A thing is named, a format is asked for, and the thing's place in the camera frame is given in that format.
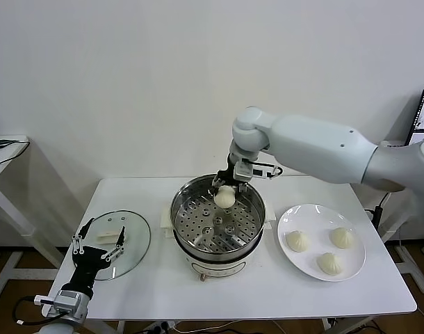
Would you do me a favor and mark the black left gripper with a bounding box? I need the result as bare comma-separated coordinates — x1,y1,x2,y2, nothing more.
69,217,127,295

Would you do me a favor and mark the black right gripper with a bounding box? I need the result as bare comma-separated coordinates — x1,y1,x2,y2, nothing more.
211,152,248,194

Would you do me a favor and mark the white steamed baozi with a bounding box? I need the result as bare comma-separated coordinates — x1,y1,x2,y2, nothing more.
286,230,311,253
329,227,355,250
213,185,238,209
316,252,344,277

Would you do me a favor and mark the round glass pot lid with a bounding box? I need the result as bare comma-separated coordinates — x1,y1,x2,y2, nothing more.
72,209,152,282

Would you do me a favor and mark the perforated steel steamer basket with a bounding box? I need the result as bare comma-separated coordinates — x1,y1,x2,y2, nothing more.
170,175,268,255

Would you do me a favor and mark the white electric cooking pot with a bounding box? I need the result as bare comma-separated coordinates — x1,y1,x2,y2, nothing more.
160,201,277,282

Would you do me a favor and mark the round white plate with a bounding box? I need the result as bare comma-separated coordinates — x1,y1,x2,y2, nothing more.
277,204,367,282

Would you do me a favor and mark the white side table with adapter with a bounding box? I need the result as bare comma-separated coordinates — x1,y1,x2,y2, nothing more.
0,134,60,301

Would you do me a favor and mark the white floor power strip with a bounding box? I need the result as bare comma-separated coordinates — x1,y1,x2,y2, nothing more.
142,321,177,334

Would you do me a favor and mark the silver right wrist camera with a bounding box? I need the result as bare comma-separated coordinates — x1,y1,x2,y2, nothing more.
234,162,269,182

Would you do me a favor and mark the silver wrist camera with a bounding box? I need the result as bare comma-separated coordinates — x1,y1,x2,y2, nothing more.
34,289,81,316
234,162,269,182

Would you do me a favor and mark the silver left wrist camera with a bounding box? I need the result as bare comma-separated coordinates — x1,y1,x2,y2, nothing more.
34,289,81,316

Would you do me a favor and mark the black left camera cable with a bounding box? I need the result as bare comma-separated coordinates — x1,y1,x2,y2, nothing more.
12,295,70,326

